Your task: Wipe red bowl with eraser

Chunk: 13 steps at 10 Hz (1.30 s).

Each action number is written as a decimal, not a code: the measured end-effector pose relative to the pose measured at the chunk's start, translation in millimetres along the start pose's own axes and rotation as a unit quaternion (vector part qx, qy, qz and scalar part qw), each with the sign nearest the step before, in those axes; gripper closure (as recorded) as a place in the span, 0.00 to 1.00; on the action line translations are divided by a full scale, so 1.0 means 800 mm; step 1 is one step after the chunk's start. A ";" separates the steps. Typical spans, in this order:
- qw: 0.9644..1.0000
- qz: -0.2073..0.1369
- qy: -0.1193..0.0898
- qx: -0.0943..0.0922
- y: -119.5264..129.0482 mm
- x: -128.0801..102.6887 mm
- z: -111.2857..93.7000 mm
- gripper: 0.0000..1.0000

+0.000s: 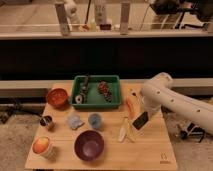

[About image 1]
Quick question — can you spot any black eraser brush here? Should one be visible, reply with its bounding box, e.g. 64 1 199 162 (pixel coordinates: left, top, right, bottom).
80 74 90 103

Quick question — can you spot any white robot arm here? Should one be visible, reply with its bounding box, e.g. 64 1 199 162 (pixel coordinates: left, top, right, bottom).
140 72 213 135

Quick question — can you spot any purple bowl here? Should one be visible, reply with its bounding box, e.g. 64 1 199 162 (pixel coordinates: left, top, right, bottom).
74 130 105 161

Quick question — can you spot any red bowl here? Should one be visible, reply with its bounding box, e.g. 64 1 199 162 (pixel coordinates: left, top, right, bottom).
46 88 68 108

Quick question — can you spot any orange carrot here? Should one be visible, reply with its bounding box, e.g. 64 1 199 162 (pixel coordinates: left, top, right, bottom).
125 98 134 119

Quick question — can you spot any pale corn husk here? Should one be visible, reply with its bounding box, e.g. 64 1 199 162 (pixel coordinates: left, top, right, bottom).
118 117 135 142

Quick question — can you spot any small blue cup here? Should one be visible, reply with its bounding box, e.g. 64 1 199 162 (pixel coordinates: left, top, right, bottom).
88 113 102 129

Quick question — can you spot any dark red grape bunch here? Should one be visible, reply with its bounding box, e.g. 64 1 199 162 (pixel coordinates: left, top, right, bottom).
98 81 112 102

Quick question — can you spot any yellow black cart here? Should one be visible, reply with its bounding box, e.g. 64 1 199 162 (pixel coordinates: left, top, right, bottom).
179 123 206 143

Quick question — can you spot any green plastic tray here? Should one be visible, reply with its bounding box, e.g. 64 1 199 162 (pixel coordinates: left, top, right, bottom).
69 75 122 110

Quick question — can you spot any white roll in tray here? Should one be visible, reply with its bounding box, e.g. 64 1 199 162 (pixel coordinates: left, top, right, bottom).
75 95 83 104

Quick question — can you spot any crumpled light blue cloth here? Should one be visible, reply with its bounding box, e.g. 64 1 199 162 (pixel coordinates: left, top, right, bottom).
67 114 84 130

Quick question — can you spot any small metal cup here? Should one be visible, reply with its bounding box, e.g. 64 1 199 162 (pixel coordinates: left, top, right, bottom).
40 115 54 131

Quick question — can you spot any apple in white cup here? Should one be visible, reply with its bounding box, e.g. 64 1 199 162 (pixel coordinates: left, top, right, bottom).
32 137 53 158

